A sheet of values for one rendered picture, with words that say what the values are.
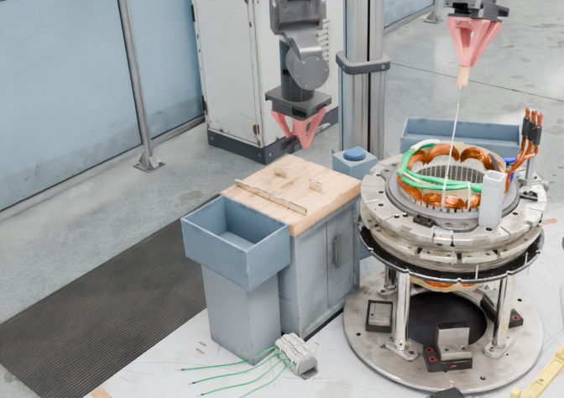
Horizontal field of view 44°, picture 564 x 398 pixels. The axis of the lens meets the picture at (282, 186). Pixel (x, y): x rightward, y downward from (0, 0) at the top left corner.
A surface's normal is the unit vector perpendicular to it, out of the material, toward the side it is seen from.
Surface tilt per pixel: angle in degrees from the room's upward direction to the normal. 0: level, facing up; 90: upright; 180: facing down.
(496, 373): 0
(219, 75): 90
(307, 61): 93
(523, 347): 0
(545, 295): 0
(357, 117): 90
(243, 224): 90
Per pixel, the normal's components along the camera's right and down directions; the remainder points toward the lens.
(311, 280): 0.74, 0.30
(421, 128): -0.28, 0.49
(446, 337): 0.07, 0.50
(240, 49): -0.65, 0.41
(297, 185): -0.05, -0.87
